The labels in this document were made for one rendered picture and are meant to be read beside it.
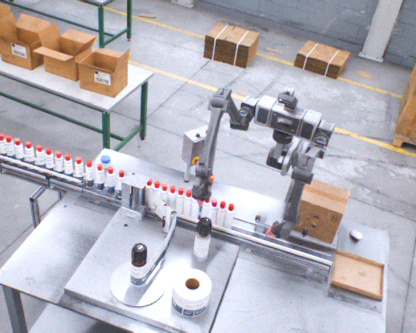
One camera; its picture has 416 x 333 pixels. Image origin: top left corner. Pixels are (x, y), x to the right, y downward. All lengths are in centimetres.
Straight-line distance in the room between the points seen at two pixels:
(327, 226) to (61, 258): 161
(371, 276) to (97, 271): 162
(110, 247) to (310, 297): 119
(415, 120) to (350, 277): 307
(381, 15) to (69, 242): 593
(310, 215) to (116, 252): 120
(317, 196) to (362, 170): 236
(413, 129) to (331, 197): 290
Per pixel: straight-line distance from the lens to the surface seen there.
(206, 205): 303
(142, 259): 260
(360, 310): 303
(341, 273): 316
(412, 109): 584
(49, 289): 288
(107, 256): 293
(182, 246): 298
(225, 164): 503
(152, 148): 514
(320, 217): 314
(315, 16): 805
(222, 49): 686
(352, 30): 799
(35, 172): 350
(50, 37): 483
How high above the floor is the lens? 310
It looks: 39 degrees down
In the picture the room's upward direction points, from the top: 8 degrees clockwise
